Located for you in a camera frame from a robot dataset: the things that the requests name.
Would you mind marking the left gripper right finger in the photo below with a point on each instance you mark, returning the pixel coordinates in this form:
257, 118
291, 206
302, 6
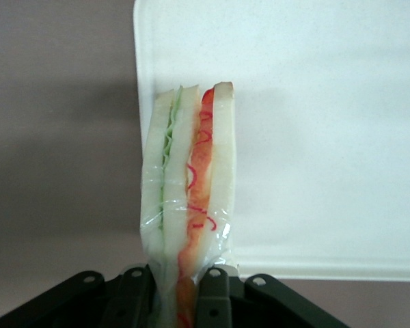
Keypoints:
218, 300

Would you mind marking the brown tablecloth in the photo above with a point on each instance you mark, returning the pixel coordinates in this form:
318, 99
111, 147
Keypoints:
54, 136

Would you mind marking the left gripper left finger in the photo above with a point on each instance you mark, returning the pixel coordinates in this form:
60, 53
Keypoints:
89, 300

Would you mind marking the beige plastic tray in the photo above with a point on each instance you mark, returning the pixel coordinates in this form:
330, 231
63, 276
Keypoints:
311, 136

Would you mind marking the triangle sandwich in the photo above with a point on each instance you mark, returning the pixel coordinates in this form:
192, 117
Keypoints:
177, 171

